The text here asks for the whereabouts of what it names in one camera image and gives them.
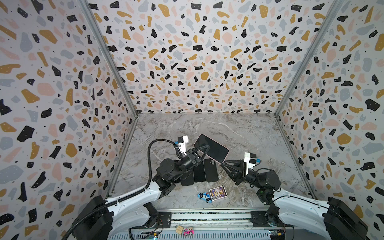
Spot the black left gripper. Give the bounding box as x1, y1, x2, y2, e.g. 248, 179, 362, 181
170, 146, 209, 183

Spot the phone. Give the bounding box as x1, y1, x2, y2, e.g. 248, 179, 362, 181
194, 134, 229, 164
193, 163, 206, 183

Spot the black phone case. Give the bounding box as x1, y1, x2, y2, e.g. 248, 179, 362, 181
181, 170, 195, 187
203, 159, 219, 183

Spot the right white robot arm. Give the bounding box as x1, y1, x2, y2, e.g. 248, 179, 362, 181
221, 160, 368, 240

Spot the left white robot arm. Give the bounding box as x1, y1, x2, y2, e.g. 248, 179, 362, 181
63, 146, 210, 240

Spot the purple card box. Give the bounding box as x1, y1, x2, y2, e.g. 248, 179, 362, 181
209, 186, 228, 201

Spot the blue toy car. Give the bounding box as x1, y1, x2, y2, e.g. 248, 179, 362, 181
197, 192, 212, 203

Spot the pink toy car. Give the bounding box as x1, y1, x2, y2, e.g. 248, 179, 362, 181
183, 227, 194, 238

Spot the small wooden block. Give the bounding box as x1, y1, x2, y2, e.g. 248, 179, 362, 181
175, 226, 184, 235

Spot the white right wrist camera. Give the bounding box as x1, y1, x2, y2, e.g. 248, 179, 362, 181
243, 152, 261, 175

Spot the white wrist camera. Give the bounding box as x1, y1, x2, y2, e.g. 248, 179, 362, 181
175, 135, 189, 159
243, 152, 261, 175

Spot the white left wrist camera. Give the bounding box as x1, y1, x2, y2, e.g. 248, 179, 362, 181
175, 135, 189, 159

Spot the black corrugated cable conduit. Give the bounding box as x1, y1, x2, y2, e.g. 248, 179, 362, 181
61, 138, 182, 240

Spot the aluminium left corner post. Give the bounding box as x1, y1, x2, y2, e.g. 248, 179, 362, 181
76, 0, 139, 118

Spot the aluminium corner post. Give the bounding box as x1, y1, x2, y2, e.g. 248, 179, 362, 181
273, 0, 346, 118
76, 0, 139, 118

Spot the aluminium right corner post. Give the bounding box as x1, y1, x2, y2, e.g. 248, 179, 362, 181
273, 0, 346, 118

